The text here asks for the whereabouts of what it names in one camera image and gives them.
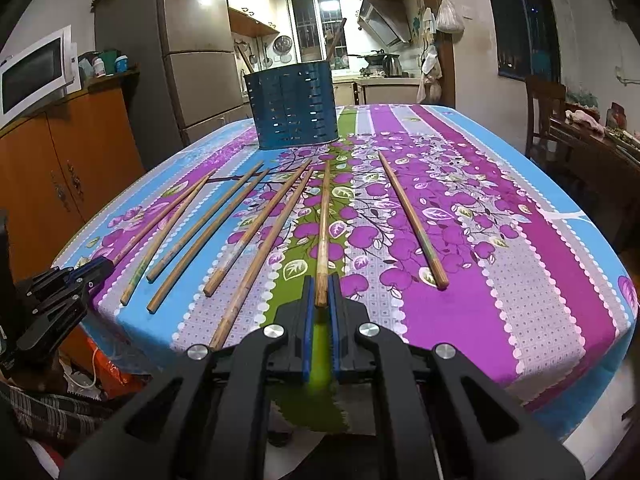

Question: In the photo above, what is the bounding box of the white microwave oven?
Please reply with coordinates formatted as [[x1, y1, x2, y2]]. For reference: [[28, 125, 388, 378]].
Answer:
[[1, 25, 81, 127]]

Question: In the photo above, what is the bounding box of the floral striped tablecloth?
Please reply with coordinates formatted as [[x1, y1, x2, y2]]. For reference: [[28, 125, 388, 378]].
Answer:
[[55, 104, 638, 439]]

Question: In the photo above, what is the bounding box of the white hanging plastic bag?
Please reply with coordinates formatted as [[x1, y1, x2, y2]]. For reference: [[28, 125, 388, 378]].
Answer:
[[436, 0, 465, 35]]

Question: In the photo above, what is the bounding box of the wooden dining chair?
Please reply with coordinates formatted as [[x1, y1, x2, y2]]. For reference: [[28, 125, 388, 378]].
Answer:
[[525, 75, 566, 166]]

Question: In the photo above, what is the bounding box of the steel range hood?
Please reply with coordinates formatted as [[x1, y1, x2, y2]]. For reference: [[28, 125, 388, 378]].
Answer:
[[358, 0, 411, 49]]

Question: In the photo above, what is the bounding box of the grey refrigerator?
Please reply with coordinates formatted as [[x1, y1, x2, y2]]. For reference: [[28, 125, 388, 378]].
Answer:
[[92, 0, 243, 169]]

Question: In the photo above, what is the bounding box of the black wok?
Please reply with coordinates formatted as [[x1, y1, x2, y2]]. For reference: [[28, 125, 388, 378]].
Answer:
[[348, 50, 398, 66]]

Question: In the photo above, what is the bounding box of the steel electric kettle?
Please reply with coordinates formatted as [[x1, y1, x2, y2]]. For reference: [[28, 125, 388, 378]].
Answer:
[[384, 53, 402, 78]]

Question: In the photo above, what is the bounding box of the dark window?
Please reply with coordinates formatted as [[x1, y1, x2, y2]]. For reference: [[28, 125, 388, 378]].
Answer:
[[490, 0, 561, 82]]

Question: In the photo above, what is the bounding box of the dark wooden dining table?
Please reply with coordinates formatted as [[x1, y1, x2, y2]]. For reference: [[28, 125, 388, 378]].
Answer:
[[547, 118, 639, 252]]

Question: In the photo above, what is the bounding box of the wooden chopstick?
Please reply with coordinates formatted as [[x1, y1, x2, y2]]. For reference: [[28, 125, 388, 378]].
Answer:
[[234, 44, 254, 74], [378, 152, 449, 290], [326, 18, 347, 62], [120, 174, 210, 306], [146, 166, 270, 314], [146, 162, 262, 283], [203, 159, 310, 297], [209, 169, 314, 350], [314, 160, 331, 308]]

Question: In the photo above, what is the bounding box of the blue perforated utensil holder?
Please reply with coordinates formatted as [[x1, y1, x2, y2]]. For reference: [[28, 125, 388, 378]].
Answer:
[[244, 61, 337, 151]]

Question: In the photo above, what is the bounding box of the orange wooden cabinet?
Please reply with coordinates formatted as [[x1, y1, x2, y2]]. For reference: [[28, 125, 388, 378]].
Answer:
[[1, 70, 143, 281]]

